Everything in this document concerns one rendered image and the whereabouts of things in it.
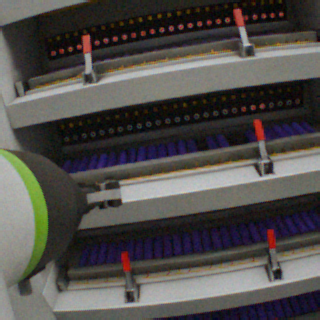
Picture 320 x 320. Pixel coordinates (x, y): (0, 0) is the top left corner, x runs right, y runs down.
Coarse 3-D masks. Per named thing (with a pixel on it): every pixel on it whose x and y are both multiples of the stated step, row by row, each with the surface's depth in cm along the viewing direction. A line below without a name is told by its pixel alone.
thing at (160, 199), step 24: (216, 120) 65; (240, 120) 64; (72, 144) 67; (96, 144) 67; (192, 168) 56; (240, 168) 53; (288, 168) 50; (312, 168) 49; (144, 192) 52; (168, 192) 51; (192, 192) 50; (216, 192) 50; (240, 192) 50; (264, 192) 50; (288, 192) 50; (312, 192) 50; (96, 216) 52; (120, 216) 52; (144, 216) 52; (168, 216) 52
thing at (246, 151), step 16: (256, 144) 55; (272, 144) 54; (288, 144) 54; (304, 144) 54; (160, 160) 56; (176, 160) 55; (192, 160) 55; (208, 160) 55; (224, 160) 56; (240, 160) 54; (80, 176) 56; (96, 176) 56; (128, 176) 56
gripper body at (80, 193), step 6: (60, 168) 27; (66, 174) 26; (72, 180) 26; (72, 186) 25; (78, 186) 27; (78, 192) 26; (84, 192) 28; (90, 192) 28; (78, 198) 26; (84, 198) 27; (78, 204) 25; (84, 204) 27; (90, 204) 28; (96, 204) 29; (78, 210) 25; (84, 210) 27; (90, 210) 29; (78, 216) 26; (78, 222) 26
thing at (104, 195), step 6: (102, 186) 31; (96, 192) 30; (102, 192) 30; (108, 192) 30; (114, 192) 30; (120, 192) 30; (90, 198) 29; (96, 198) 29; (102, 198) 30; (108, 198) 30; (114, 198) 30; (120, 198) 30
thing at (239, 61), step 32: (256, 0) 60; (96, 32) 63; (128, 32) 63; (160, 32) 63; (192, 32) 63; (224, 32) 63; (256, 32) 60; (288, 32) 59; (32, 64) 63; (64, 64) 65; (96, 64) 54; (128, 64) 55; (160, 64) 52; (192, 64) 50; (224, 64) 47; (256, 64) 47; (288, 64) 47; (32, 96) 52; (64, 96) 49; (96, 96) 50; (128, 96) 50; (160, 96) 50
